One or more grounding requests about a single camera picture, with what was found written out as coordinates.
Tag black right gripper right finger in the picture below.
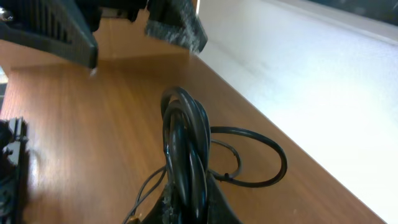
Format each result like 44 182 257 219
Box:
206 174 242 224

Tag black USB cable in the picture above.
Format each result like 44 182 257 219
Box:
160 86 289 224

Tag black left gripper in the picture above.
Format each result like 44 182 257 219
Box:
1 0 208 68

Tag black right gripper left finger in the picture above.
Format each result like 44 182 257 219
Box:
141 184 180 224

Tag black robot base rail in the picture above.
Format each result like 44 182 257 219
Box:
1 117 29 224

